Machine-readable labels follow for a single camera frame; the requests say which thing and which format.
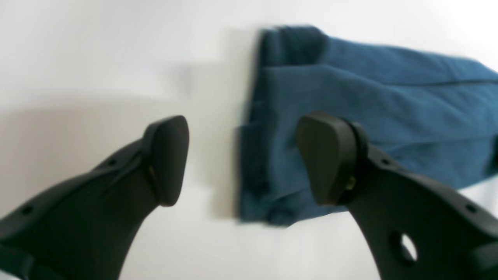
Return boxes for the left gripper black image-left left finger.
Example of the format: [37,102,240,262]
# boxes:
[0,115,189,280]

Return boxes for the dark teal T-shirt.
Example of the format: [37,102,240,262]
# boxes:
[237,26,498,227]

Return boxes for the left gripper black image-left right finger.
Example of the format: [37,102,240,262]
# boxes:
[296,112,498,280]

